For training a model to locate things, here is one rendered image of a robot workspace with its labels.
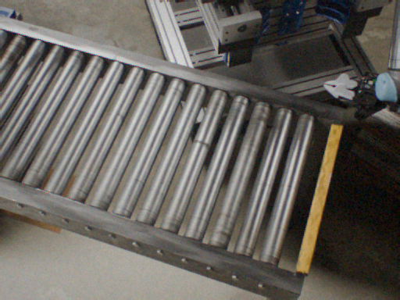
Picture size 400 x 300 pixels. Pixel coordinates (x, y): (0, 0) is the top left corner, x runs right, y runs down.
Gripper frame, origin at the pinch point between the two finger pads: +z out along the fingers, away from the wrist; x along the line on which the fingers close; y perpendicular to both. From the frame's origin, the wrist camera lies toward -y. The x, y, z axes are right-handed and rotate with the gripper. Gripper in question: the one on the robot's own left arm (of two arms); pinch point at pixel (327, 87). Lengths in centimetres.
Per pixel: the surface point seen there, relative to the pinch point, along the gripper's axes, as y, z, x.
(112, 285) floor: -77, 56, 62
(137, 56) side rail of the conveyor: 3, 57, 10
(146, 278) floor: -77, 44, 55
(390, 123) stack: -27.4, -25.7, -12.9
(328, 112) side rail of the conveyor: 3.5, -1.8, 11.5
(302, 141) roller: 3.5, 2.9, 23.0
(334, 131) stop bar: 5.5, -4.5, 18.3
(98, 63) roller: 3, 67, 16
